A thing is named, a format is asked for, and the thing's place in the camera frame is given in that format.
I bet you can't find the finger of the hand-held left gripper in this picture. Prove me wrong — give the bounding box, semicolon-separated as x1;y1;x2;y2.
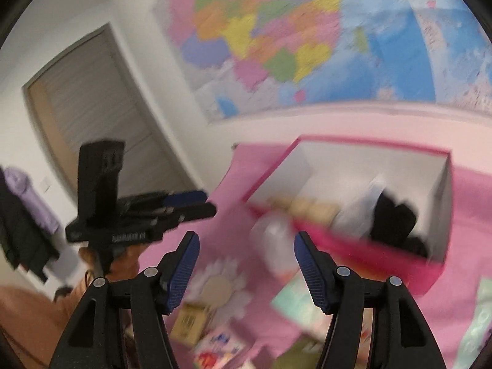
117;202;218;235
122;190;208;213

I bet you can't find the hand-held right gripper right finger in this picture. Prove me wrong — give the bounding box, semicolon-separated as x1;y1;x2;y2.
294;231;448;369

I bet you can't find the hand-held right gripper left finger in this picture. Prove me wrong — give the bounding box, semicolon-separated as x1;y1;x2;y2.
49;231;201;369

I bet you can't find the pink cardboard box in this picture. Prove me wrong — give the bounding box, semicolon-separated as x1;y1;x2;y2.
241;134;455;296

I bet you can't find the person's left forearm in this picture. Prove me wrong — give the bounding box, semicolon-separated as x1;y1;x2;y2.
0;277;97;369

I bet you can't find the person's left hand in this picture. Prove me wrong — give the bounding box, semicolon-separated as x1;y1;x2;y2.
78;243;144;277

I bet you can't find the pastel tissue pack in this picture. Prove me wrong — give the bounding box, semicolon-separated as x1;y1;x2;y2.
270;272;374;343

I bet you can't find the white plastic bottle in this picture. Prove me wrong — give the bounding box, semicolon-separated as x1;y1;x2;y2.
249;212;303;282

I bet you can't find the small brown cardboard box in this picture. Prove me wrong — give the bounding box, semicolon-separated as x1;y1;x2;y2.
168;302;213;347

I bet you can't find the purple jacket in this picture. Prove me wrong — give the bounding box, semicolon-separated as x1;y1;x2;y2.
4;166;61;236

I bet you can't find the beige cloth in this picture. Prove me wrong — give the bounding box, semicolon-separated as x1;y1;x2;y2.
266;195;341;224

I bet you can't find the olive green packet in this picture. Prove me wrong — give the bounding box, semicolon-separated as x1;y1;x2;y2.
268;337;324;369

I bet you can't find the red and white packet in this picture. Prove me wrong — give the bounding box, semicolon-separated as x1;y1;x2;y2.
191;328;247;369

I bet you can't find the grey door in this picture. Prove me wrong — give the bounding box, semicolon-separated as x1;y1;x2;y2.
22;22;206;205

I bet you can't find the dark jacket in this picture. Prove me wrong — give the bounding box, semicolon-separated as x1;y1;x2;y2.
0;167;61;282

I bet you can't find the black cloth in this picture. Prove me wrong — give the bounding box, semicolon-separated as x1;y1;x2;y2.
368;189;430;259

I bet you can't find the pink daisy printed blanket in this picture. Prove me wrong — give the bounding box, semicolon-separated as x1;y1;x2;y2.
146;142;492;369

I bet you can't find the colourful wall map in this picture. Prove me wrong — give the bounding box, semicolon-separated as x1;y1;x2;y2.
152;0;492;124

